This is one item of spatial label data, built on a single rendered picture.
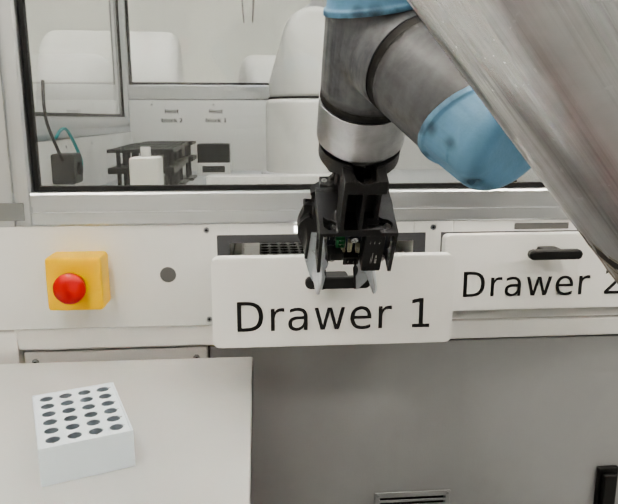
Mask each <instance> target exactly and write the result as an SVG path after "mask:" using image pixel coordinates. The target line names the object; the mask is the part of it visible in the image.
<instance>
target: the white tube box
mask: <svg viewBox="0 0 618 504"><path fill-rule="evenodd" d="M32 402H33V412H34V422H35V432H36V442H37V451H38V461H39V470H40V479H41V487H45V486H49V485H54V484H58V483H63V482H67V481H71V480H76V479H80V478H85V477H89V476H93V475H98V474H102V473H107V472H111V471H115V470H120V469H124V468H129V467H133V466H135V465H136V463H135V447H134V431H133V428H132V426H131V423H130V421H129V419H128V416H127V414H126V411H125V409H124V407H123V404H122V402H121V400H120V397H119V395H118V392H117V390H116V388H115V385H114V383H113V382H110V383H104V384H98V385H92V386H87V387H81V388H75V389H69V390H63V391H57V392H51V393H45V394H40V395H34V396H32Z"/></svg>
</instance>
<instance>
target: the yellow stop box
mask: <svg viewBox="0 0 618 504"><path fill-rule="evenodd" d="M45 271H46V283H47V294H48V305H49V309H50V310H52V311H61V310H101V309H104V307H105V306H106V305H107V304H108V302H109V301H110V299H111V297H110V282H109V268H108V254H107V252H105V251H74V252H55V253H53V254H52V255H50V256H49V257H47V258H46V259H45ZM65 273H74V274H77V275H79V276H80V277H81V278H82V279H83V280H84V282H85V284H86V293H85V296H84V297H83V298H82V299H81V300H80V301H79V302H77V303H75V304H64V303H62V302H60V301H59V300H58V299H57V298H56V297H55V295H54V293H53V284H54V282H55V280H56V279H57V278H58V277H59V276H60V275H62V274H65Z"/></svg>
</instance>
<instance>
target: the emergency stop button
mask: <svg viewBox="0 0 618 504"><path fill-rule="evenodd" d="M53 293H54V295H55V297H56V298H57V299H58V300H59V301H60V302H62V303H64V304H75V303H77V302H79V301H80V300H81V299H82V298H83V297H84V296H85V293H86V284H85V282H84V280H83V279H82V278H81V277H80V276H79V275H77V274H74V273H65V274H62V275H60V276H59V277H58V278H57V279H56V280H55V282H54V284H53Z"/></svg>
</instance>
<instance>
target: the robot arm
mask: <svg viewBox="0 0 618 504"><path fill-rule="evenodd" d="M323 15H324V16H325V26H324V41H323V56H322V71H321V86H320V87H321V89H320V93H319V102H318V118H317V133H316V134H317V139H318V141H319V147H318V154H319V157H320V160H321V161H322V163H323V164H324V165H325V166H326V168H327V169H328V171H329V172H332V174H331V175H330V176H319V181H318V182H317V183H315V184H313V185H312V186H310V194H311V199H307V198H304V199H303V206H302V209H301V210H300V212H299V215H298V219H297V231H298V238H299V240H300V242H301V244H302V247H303V251H304V258H305V262H306V265H307V269H308V272H309V275H310V277H311V279H312V281H313V282H314V287H315V292H316V294H317V295H319V294H320V290H324V286H325V282H326V270H325V269H326V268H327V266H328V261H330V262H333V261H335V260H343V265H354V267H353V278H354V289H359V288H360V287H361V286H362V285H363V284H364V283H365V282H366V281H367V280H368V281H369V284H370V287H371V290H372V293H373V294H374V293H376V291H377V281H376V272H375V271H378V270H380V265H381V261H383V260H384V259H385V262H386V267H387V271H391V267H392V262H393V257H394V253H395V248H396V243H397V239H398V234H399V232H398V227H397V223H396V219H395V214H394V210H393V204H392V199H391V197H390V193H389V187H388V185H389V180H388V176H387V173H389V172H391V171H392V170H393V169H394V168H395V167H396V165H397V163H398V160H399V155H400V150H401V148H402V146H403V143H404V138H405V135H406V136H408V137H409V138H410V139H411V140H412V141H413V142H414V143H415V144H416V145H417V146H418V147H419V149H420V151H421V153H422V154H423V155H424V156H425V157H426V158H427V159H429V160H430V161H432V162H434V163H436V164H439V165H440V166H441V167H442V168H443V169H445V170H446V171H447V172H448V173H450V174H451V175H452V176H453V177H454V178H456V179H457V180H458V181H459V182H461V183H462V184H463V185H465V186H467V187H469V188H471V189H474V190H480V191H489V190H494V189H498V188H501V187H504V186H506V185H508V184H510V183H512V182H514V181H515V180H517V179H518V178H520V177H521V176H522V175H524V174H525V173H526V172H527V171H528V170H530V169H531V168H532V170H533V171H534V172H535V174H536V175H537V176H538V178H539V179H540V180H541V182H542V183H543V184H544V186H545V187H546V188H547V190H548V191H549V193H550V194H551V195H552V197H553V198H554V199H555V201H556V202H557V203H558V205H559V206H560V207H561V209H562V210H563V211H564V213H565V214H566V216H567V217H568V219H569V220H570V221H571V222H572V224H573V225H574V226H575V228H576V229H577V230H578V232H579V233H580V234H581V236H582V237H583V238H584V240H585V241H586V243H587V244H588V246H589V247H590V248H591V249H592V250H593V252H594V253H595V254H596V256H597V257H598V258H599V260H600V261H601V262H602V264H603V265H604V267H605V268H606V270H607V271H608V272H609V274H610V275H611V276H612V277H613V279H614V280H615V281H616V283H617V284H618V0H327V2H326V7H324V9H323ZM391 237H392V246H391V251H390V250H389V246H390V241H391Z"/></svg>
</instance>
